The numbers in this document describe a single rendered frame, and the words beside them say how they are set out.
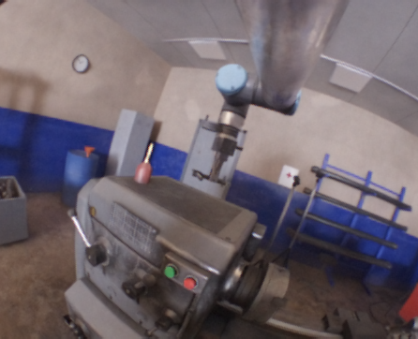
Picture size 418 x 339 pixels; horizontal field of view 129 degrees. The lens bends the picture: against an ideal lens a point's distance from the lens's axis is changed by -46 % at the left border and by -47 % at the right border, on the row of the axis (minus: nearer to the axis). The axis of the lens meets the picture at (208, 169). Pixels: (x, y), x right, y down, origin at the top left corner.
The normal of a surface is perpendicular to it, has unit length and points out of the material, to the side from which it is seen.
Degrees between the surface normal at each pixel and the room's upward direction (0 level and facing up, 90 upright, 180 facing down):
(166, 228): 45
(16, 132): 90
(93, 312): 32
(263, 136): 90
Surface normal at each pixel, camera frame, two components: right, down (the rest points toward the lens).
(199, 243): -0.04, -0.69
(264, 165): -0.37, -0.02
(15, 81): 0.88, 0.33
